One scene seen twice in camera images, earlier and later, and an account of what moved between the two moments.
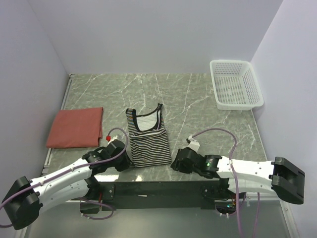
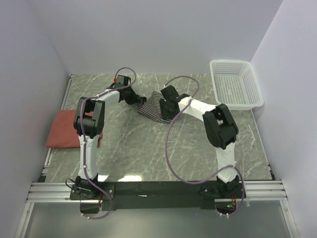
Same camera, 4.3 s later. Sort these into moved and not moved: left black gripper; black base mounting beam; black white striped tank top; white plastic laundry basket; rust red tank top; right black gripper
Moved: black white striped tank top; right black gripper; left black gripper
Not moved: white plastic laundry basket; rust red tank top; black base mounting beam
